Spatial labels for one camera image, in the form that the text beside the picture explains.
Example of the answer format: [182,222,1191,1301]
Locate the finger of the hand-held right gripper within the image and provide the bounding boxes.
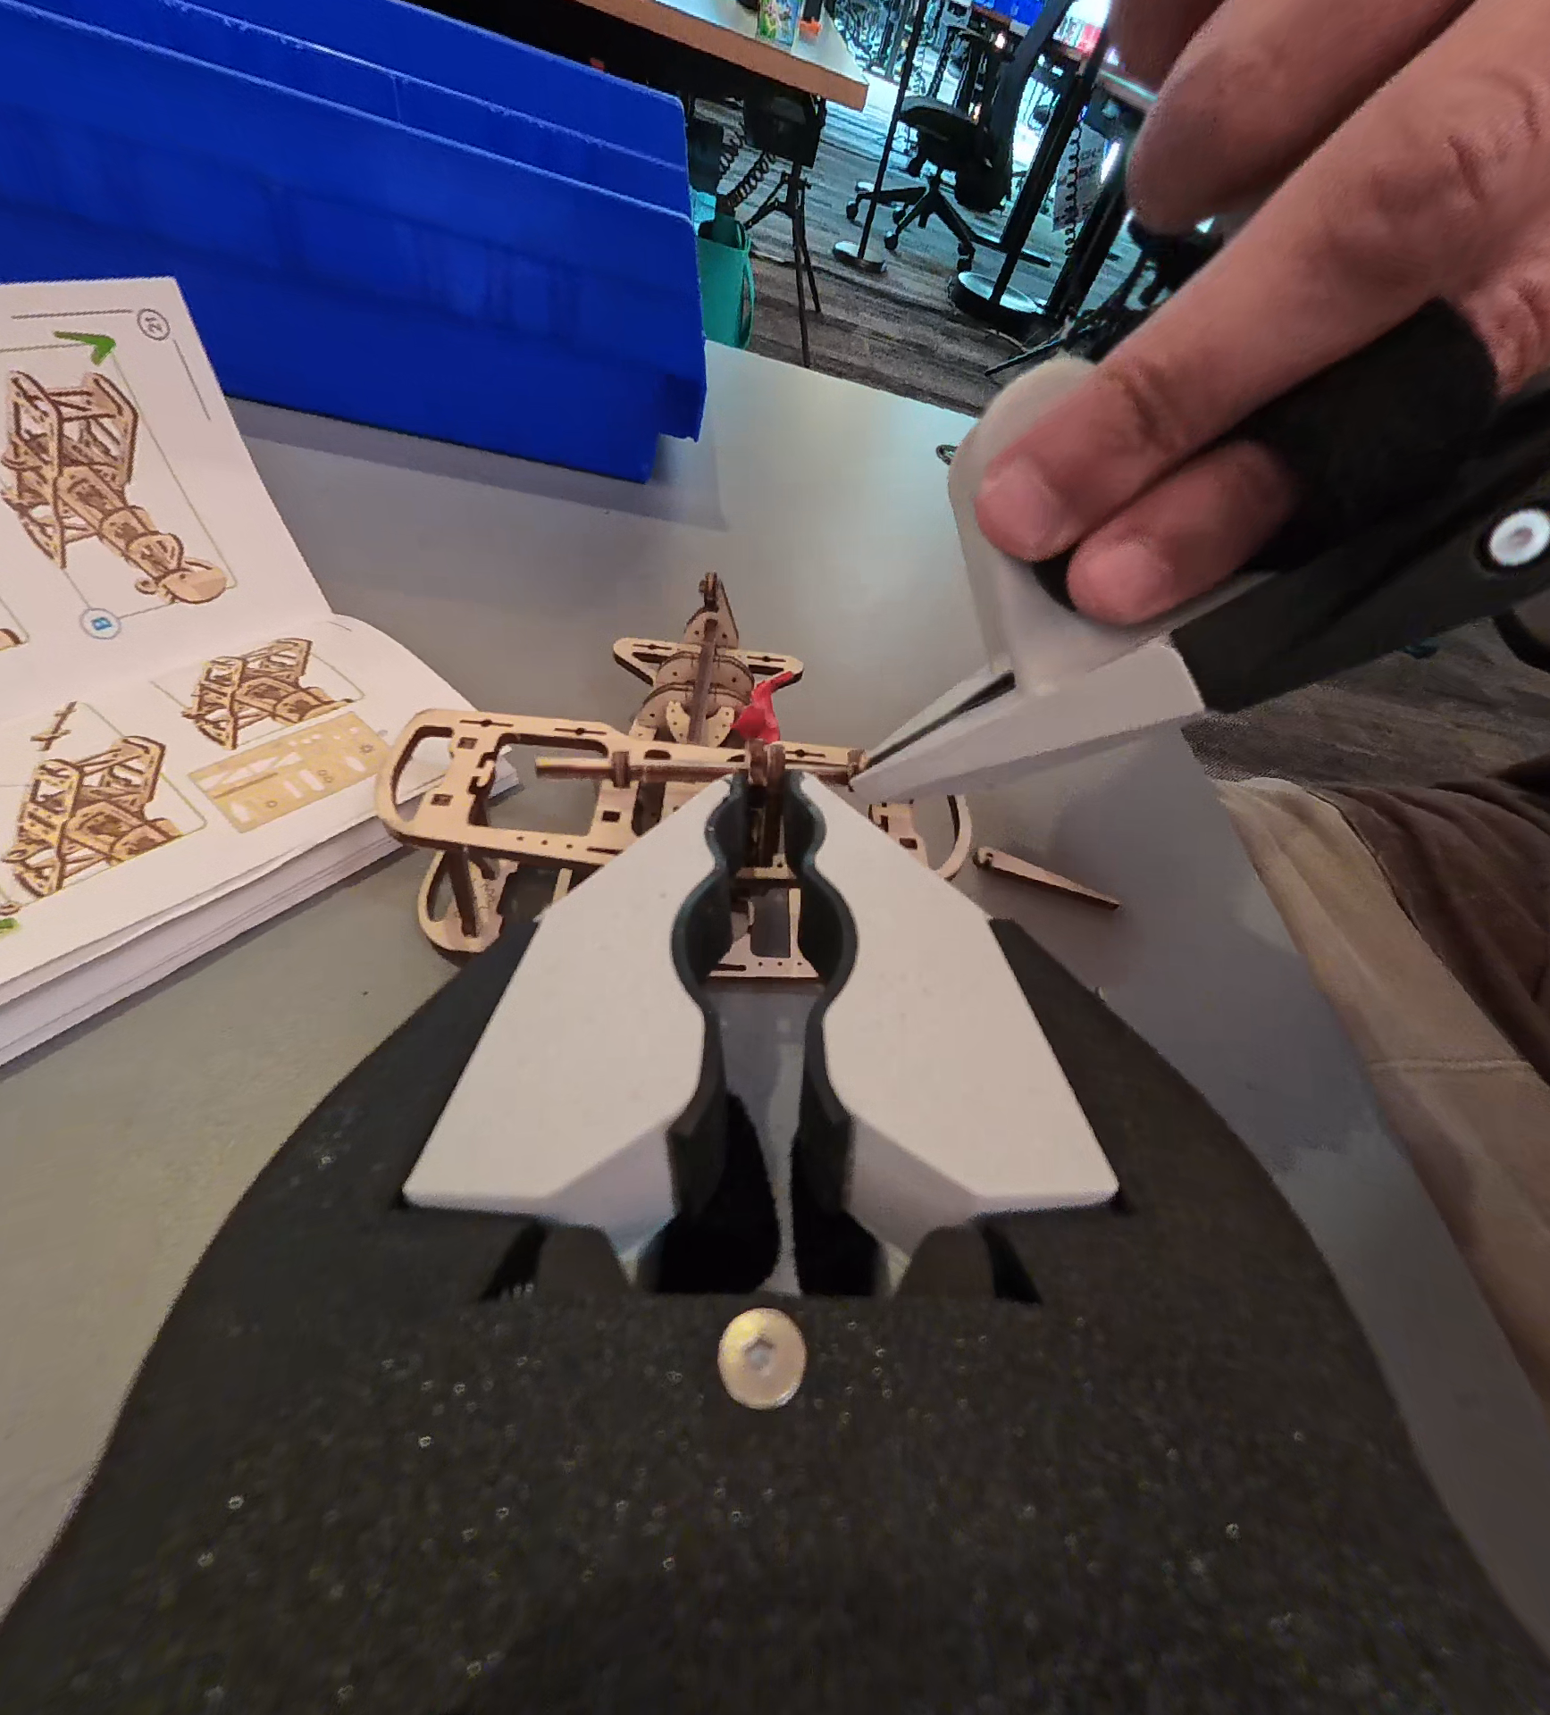
[868,359,1186,763]
[859,645,1209,806]

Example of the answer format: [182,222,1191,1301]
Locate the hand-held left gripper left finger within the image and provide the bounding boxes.
[402,777,777,1269]

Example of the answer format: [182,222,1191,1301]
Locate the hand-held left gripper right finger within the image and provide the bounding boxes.
[788,777,1120,1269]

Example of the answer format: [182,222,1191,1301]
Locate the wooden airplane model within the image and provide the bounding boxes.
[375,572,980,990]

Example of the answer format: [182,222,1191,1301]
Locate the grey desk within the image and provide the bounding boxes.
[0,341,1550,1715]

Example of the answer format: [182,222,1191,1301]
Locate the person's right hand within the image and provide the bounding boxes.
[973,0,1550,629]

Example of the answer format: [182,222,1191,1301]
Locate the pointed wooden stick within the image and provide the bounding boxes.
[970,843,1122,915]

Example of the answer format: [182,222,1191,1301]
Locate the person's brown shirt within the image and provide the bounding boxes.
[1322,731,1550,1081]

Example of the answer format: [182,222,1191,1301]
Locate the green bucket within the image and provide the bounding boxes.
[695,215,759,354]

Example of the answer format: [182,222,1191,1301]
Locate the person's tan trousers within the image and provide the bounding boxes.
[1220,774,1550,1529]

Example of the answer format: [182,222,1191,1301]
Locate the black tripod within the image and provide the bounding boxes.
[718,93,832,333]

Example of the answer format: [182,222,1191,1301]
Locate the black office chair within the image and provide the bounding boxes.
[845,27,1039,279]

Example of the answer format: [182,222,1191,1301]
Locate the instruction booklet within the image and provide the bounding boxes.
[0,277,522,1115]

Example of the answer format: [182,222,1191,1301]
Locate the wood-edged table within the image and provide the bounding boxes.
[573,0,873,113]

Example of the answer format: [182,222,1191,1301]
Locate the blue plastic bin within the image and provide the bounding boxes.
[0,0,709,488]

